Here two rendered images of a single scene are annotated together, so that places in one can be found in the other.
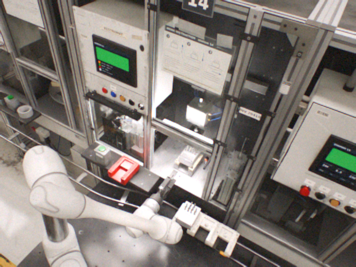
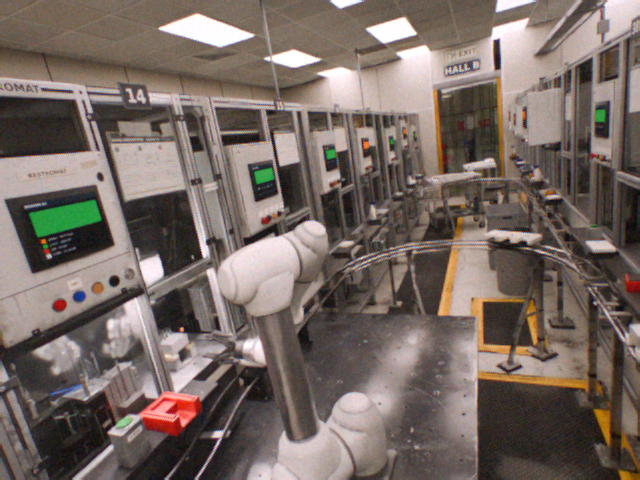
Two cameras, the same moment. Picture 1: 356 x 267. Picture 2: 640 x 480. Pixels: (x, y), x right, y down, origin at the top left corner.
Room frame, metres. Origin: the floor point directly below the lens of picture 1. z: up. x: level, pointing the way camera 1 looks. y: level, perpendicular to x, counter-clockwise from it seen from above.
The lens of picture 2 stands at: (0.51, 1.44, 1.73)
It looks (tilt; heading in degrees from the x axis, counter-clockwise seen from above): 14 degrees down; 269
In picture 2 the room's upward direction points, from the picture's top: 10 degrees counter-clockwise
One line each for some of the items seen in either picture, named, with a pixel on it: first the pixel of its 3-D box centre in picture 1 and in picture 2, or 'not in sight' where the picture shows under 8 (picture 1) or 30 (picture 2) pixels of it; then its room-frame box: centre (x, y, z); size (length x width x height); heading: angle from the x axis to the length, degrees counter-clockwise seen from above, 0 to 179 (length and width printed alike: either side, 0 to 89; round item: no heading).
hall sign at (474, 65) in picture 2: not in sight; (461, 68); (-3.32, -7.08, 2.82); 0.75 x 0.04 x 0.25; 154
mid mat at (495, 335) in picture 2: not in sight; (504, 322); (-1.04, -1.48, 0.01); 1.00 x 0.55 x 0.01; 64
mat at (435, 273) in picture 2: not in sight; (439, 243); (-1.44, -4.03, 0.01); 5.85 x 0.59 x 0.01; 64
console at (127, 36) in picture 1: (126, 55); (35, 239); (1.32, 0.29, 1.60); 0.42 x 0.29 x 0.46; 64
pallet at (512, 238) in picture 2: not in sight; (510, 240); (-0.94, -1.16, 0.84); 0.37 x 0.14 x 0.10; 122
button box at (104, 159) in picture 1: (104, 154); (128, 439); (1.16, 0.43, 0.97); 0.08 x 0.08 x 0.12; 64
